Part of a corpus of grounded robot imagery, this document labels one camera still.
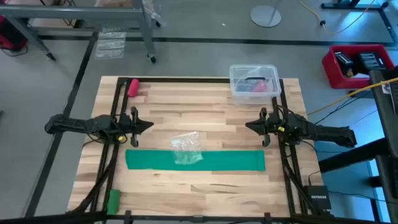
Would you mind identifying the yellow hanging cable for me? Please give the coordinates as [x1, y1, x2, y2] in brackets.
[307, 77, 398, 116]

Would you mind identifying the black table base frame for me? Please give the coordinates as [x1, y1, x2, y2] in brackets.
[320, 0, 398, 47]

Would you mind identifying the grey round stand base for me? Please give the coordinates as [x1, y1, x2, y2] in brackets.
[249, 4, 282, 28]

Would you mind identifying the wooden workbench in background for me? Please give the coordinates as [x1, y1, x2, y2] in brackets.
[0, 0, 158, 65]

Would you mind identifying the black device in crate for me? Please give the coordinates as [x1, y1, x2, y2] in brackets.
[357, 52, 386, 71]
[334, 51, 354, 74]

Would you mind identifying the black cable with yellow tag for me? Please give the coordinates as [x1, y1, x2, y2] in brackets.
[273, 105, 299, 146]
[82, 113, 128, 147]

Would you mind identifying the small green bandage roll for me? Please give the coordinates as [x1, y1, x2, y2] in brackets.
[106, 189, 121, 215]

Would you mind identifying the clear zipper bag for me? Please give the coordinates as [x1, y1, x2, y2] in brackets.
[169, 131, 204, 166]

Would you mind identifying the red bag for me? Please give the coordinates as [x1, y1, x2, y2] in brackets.
[0, 15, 29, 52]

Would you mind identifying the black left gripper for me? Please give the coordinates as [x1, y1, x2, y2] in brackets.
[118, 106, 155, 147]

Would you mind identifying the dark pink bandage roll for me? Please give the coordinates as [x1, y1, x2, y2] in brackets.
[253, 80, 269, 93]

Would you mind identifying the clear plastic storage bin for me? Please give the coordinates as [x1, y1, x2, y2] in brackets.
[229, 63, 282, 105]

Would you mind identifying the yellow floor extension cable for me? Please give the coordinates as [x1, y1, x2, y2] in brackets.
[298, 0, 377, 35]

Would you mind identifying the long green elastic bandage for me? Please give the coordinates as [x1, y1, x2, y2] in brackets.
[125, 149, 266, 172]

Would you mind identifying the clear plastic floor bag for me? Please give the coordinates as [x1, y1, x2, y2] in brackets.
[95, 30, 127, 60]

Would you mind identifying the black aluminium rig frame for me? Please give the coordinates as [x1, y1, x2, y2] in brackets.
[67, 77, 335, 220]

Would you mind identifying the red bandage roll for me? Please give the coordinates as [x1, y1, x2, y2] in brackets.
[127, 78, 140, 98]

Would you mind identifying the blue bandage roll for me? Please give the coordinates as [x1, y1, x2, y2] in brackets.
[235, 81, 252, 93]

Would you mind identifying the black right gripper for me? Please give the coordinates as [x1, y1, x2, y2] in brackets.
[245, 107, 282, 147]

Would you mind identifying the black Netgear network switch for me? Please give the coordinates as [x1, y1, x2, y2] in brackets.
[303, 185, 332, 211]

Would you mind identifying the red plastic crate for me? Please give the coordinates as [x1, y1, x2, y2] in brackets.
[322, 44, 396, 90]

